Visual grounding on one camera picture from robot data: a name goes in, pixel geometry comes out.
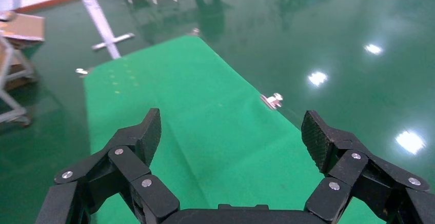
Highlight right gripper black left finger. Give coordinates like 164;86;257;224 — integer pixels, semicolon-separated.
35;108;181;224

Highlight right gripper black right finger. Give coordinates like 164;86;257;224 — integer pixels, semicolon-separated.
301;109;435;224

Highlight brown cardboard box on rack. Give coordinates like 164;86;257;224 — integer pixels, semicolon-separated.
0;12;46;44

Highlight large green table cloth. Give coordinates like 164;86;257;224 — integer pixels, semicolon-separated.
83;35;388;224

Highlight silver binder clip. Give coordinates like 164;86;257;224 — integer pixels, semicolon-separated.
260;92;284;110

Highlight grey metal cart frame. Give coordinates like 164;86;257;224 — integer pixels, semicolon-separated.
0;34;36;128

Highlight white metal post stand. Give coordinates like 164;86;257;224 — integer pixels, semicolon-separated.
74;0;135;60

